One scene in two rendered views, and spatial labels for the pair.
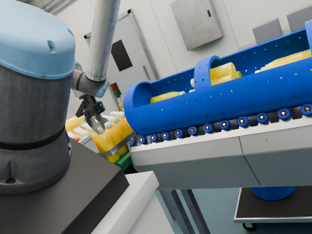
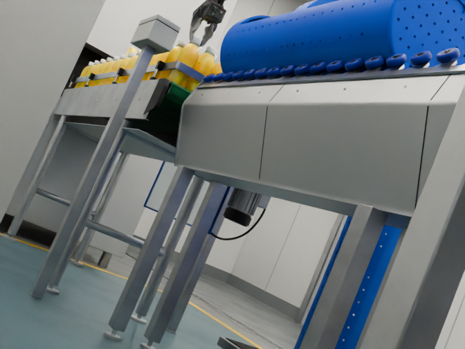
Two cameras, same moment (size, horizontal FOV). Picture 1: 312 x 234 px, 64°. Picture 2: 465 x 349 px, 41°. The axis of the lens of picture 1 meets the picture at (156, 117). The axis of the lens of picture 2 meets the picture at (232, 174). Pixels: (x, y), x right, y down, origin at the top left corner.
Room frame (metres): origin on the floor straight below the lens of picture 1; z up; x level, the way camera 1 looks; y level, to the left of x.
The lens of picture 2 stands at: (-0.61, -0.98, 0.44)
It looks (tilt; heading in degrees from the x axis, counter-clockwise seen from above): 6 degrees up; 26
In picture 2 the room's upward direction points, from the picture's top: 23 degrees clockwise
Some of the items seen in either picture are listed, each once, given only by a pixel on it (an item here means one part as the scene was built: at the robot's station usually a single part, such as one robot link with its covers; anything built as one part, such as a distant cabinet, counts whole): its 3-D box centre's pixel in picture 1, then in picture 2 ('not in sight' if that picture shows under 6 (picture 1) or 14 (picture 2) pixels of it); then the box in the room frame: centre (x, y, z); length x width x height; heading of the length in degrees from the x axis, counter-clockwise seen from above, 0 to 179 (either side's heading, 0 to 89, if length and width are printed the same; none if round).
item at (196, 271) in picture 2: (150, 165); (220, 214); (1.89, 0.20, 0.55); 0.04 x 0.04 x 1.10; 53
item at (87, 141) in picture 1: (76, 150); (155, 35); (1.26, 0.45, 1.05); 0.20 x 0.10 x 0.10; 53
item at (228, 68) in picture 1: (213, 76); not in sight; (1.07, -0.30, 1.15); 0.19 x 0.07 x 0.07; 53
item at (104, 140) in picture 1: (107, 146); (185, 64); (1.31, 0.30, 0.99); 0.07 x 0.07 x 0.19
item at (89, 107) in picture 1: (91, 105); (214, 6); (1.30, 0.28, 1.23); 0.09 x 0.08 x 0.12; 53
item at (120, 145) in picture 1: (132, 134); (223, 90); (1.42, 0.17, 0.96); 0.40 x 0.01 x 0.03; 143
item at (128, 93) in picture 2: not in sight; (93, 169); (1.26, 0.45, 0.50); 0.04 x 0.04 x 1.00; 53
